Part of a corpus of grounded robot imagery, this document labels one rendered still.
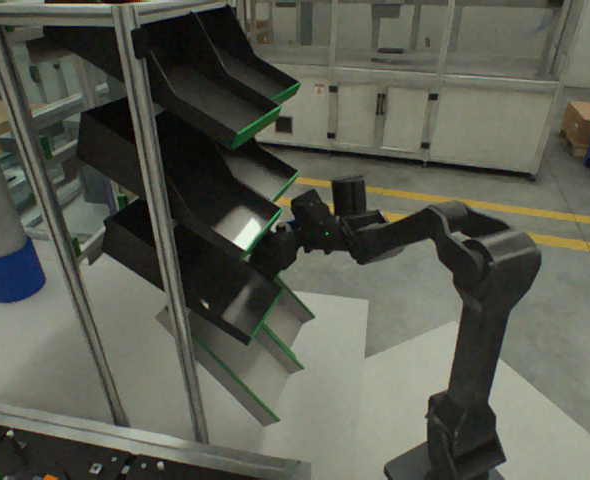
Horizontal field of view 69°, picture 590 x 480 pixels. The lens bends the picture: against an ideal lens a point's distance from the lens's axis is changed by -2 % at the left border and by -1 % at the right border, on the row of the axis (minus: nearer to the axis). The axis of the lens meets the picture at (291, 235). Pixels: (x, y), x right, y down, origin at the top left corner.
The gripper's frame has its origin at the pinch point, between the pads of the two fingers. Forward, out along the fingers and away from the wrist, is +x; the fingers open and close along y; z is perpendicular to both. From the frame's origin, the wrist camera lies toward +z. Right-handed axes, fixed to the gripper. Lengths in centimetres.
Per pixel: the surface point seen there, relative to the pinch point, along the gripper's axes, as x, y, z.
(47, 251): 105, -7, -14
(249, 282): 0.7, 11.3, -4.8
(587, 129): -67, -474, -81
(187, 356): 4.5, 25.9, -11.0
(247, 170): 2.0, 3.3, 13.5
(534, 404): -43, -23, -50
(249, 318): -3.0, 17.5, -7.8
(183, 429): 20.2, 20.9, -37.1
